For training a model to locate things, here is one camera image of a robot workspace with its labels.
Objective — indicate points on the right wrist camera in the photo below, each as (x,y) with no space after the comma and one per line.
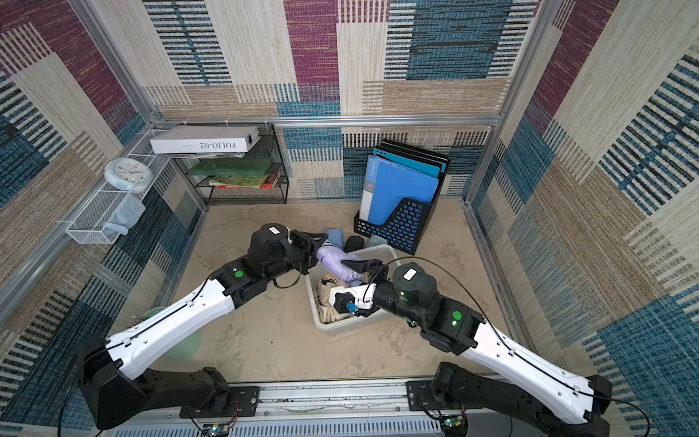
(357,301)

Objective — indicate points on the white round clock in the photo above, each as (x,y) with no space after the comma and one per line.
(129,175)

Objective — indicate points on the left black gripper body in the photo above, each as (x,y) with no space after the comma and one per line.
(299,253)

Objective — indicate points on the lavender umbrella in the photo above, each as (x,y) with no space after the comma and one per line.
(331,257)

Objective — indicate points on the blue folded umbrella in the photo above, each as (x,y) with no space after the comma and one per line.
(336,237)

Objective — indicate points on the white wire wall basket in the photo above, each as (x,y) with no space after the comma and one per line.
(87,225)

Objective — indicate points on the green book on shelf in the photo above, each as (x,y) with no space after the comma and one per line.
(231,167)

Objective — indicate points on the black wire shelf rack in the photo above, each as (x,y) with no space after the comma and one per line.
(256,177)

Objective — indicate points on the black folded umbrella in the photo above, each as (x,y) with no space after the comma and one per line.
(354,243)

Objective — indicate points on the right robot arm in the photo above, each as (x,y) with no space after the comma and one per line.
(529,389)

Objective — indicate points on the grey green folded umbrella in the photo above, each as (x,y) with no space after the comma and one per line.
(375,240)

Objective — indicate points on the white folio box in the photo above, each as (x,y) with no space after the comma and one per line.
(201,140)

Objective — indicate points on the white plastic storage box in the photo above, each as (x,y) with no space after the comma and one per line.
(316,274)

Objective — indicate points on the green pen cup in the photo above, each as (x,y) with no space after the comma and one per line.
(185,349)

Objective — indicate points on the light blue cloth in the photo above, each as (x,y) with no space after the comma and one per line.
(124,217)

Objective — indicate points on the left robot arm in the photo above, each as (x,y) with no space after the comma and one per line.
(115,377)

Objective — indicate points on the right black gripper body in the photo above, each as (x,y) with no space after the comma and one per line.
(369,278)

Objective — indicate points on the beige umbrella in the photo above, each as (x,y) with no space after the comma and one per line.
(326,312)

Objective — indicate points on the black mesh file holder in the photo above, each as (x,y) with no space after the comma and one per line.
(403,229)

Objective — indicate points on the teal file folder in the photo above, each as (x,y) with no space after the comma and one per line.
(425,164)

